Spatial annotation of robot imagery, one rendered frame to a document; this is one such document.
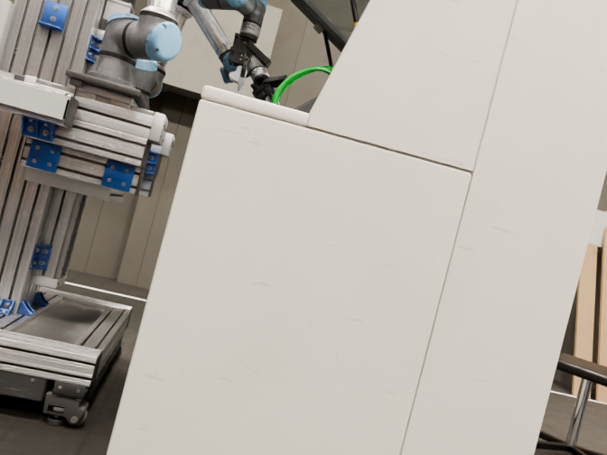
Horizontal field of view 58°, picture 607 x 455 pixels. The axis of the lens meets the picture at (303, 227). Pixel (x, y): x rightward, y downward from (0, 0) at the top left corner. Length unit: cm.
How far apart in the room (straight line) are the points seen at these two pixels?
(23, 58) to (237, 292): 129
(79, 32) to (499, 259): 157
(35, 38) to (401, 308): 154
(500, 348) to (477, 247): 22
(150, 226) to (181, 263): 338
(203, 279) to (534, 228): 69
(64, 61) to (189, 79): 229
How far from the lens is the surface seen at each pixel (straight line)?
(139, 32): 184
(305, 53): 485
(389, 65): 119
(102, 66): 190
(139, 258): 454
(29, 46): 215
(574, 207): 130
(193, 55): 437
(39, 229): 209
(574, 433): 301
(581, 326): 538
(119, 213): 464
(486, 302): 122
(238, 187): 112
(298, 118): 114
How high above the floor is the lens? 74
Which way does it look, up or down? level
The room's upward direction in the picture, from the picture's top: 15 degrees clockwise
